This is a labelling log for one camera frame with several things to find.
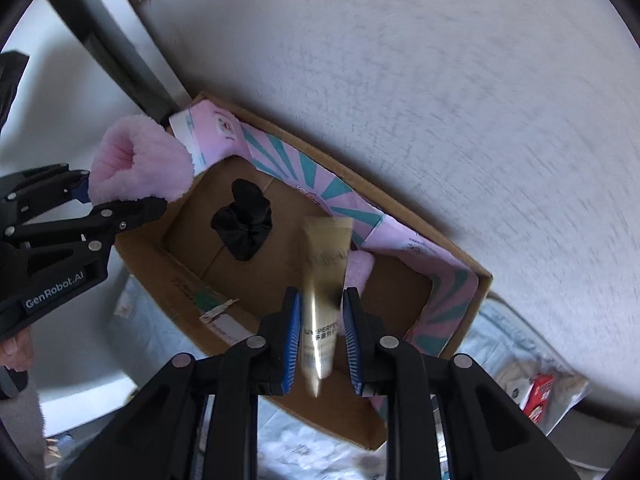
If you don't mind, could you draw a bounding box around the brown cardboard box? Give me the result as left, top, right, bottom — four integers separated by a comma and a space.
114, 91, 493, 451

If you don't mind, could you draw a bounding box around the pale blue floral bedsheet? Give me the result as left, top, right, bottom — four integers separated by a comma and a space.
114, 275, 593, 480

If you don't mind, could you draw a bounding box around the white paper sheet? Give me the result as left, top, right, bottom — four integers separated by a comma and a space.
40, 375, 139, 437

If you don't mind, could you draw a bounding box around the pink fluffy cloth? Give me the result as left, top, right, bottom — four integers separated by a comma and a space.
344, 251, 376, 297

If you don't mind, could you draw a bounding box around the beige cosmetic tube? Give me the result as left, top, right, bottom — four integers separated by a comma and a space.
301, 216, 353, 398

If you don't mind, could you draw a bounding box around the person's left hand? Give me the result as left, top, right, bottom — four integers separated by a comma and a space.
0, 331, 35, 372

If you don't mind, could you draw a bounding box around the pink tissue pack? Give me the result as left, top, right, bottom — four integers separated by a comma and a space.
169, 100, 251, 176

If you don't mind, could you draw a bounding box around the small red box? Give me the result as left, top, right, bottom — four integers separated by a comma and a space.
520, 374, 557, 422

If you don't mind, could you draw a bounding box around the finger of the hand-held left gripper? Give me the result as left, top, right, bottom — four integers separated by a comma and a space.
0, 162, 93, 222
4, 196, 168, 263

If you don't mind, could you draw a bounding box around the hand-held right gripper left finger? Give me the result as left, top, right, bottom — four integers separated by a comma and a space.
62, 287, 303, 480

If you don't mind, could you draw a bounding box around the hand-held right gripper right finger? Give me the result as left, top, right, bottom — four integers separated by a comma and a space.
341, 287, 583, 480

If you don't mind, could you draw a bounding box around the clear plastic bag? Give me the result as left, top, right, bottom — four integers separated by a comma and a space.
480, 355, 592, 437

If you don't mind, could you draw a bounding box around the pink fluffy headband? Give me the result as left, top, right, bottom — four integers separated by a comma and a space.
90, 116, 195, 206

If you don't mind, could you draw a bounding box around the pink teal striped packet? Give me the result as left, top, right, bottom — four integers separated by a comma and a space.
240, 122, 386, 243

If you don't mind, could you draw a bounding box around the black scrunchie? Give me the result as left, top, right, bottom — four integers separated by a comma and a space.
211, 178, 274, 262

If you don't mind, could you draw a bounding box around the black furniture frame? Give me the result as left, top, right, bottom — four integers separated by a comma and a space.
40, 0, 195, 127

